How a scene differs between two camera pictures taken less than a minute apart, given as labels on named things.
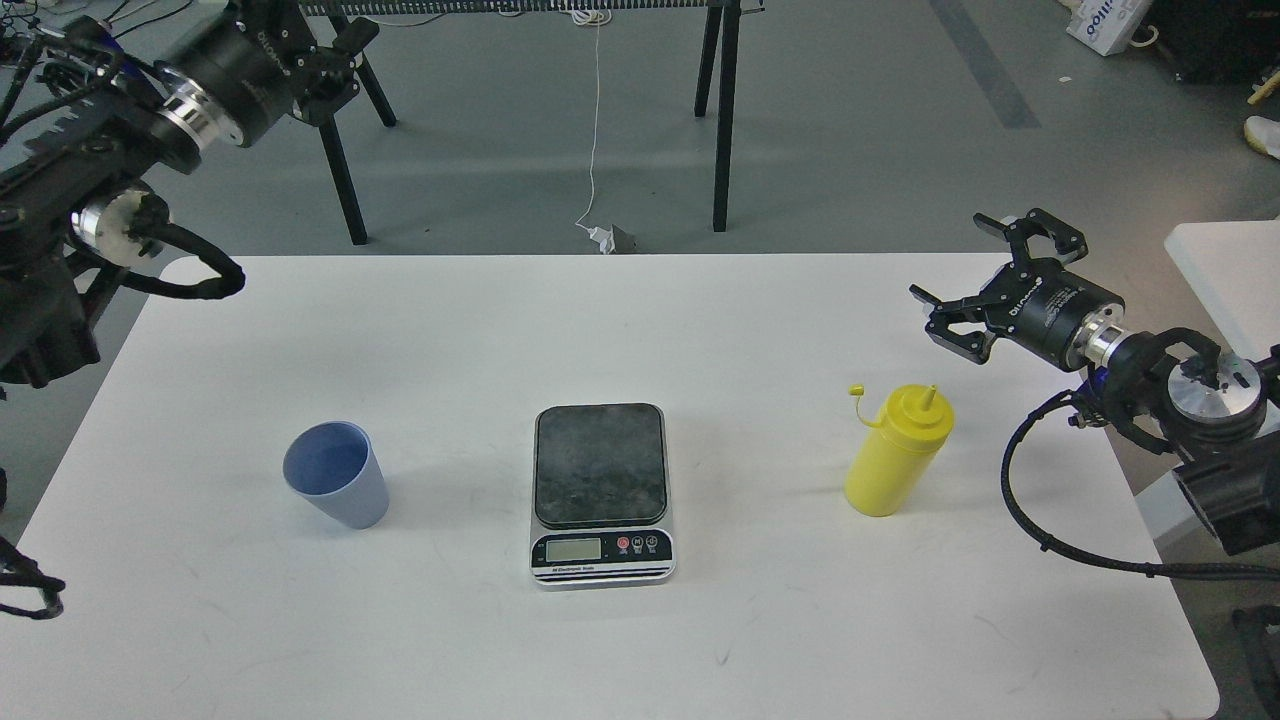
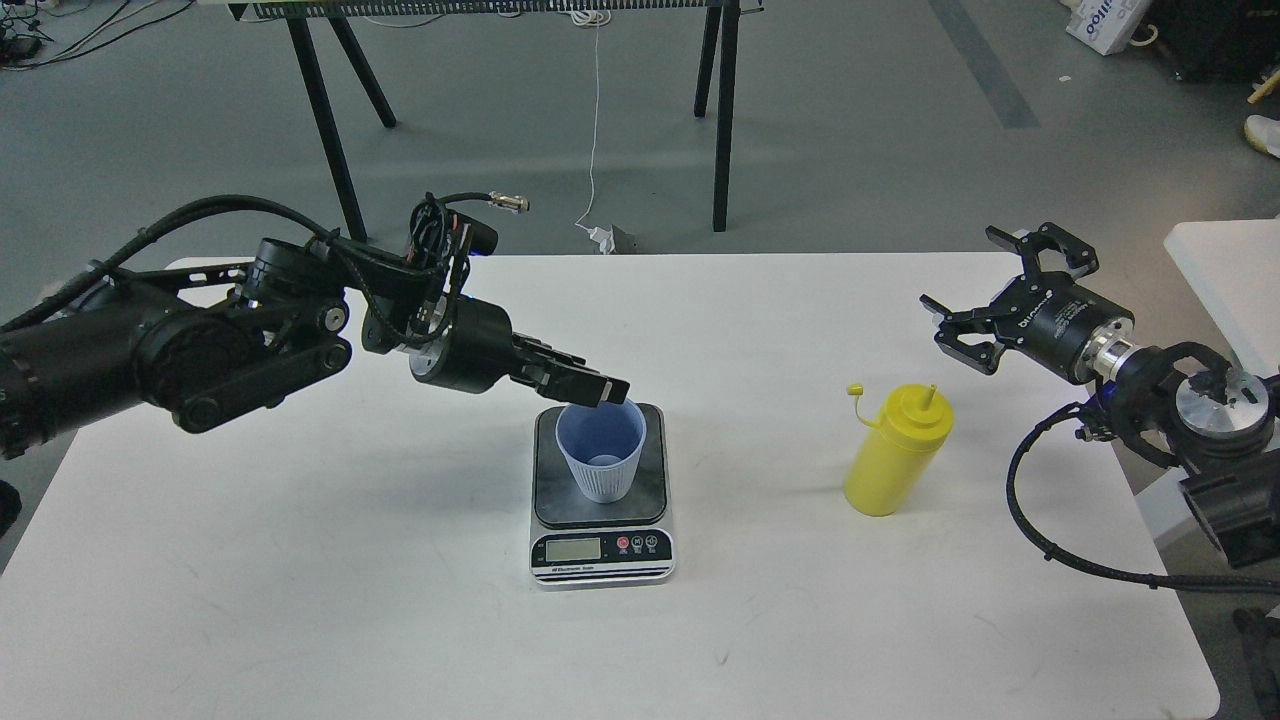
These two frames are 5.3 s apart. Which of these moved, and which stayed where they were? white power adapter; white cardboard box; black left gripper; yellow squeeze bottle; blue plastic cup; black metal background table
Moved: blue plastic cup; black left gripper
Stayed: white power adapter; black metal background table; white cardboard box; yellow squeeze bottle
